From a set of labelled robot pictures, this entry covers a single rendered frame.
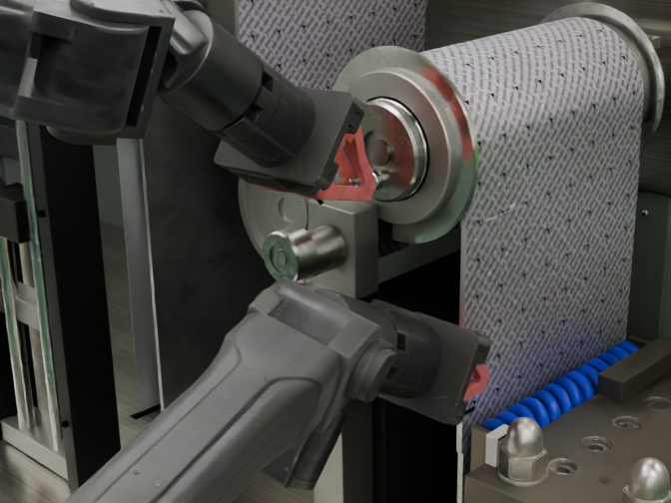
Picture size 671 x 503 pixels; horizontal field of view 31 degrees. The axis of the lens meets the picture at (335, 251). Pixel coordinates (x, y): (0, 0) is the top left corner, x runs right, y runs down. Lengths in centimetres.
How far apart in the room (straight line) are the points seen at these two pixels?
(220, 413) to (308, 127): 24
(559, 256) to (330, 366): 36
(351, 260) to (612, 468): 24
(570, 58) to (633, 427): 29
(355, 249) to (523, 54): 20
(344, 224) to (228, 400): 31
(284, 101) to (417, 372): 21
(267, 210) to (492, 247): 21
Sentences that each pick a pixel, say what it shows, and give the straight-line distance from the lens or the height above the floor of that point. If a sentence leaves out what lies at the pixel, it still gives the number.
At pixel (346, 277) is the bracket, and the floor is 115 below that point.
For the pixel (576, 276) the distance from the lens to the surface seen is 100.
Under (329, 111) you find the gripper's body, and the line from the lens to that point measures 78.
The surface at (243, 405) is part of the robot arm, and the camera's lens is 61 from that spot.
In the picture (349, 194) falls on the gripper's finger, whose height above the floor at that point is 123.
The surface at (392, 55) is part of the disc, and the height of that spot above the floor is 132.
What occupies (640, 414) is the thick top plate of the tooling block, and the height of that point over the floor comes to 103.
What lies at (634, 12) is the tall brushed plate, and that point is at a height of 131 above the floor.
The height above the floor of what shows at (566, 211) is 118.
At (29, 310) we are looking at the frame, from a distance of 114.
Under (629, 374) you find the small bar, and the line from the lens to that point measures 100.
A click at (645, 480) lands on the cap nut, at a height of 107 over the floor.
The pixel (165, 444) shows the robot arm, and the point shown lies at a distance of 57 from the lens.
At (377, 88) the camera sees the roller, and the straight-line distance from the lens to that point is 87.
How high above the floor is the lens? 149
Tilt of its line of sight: 21 degrees down
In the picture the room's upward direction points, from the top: 1 degrees counter-clockwise
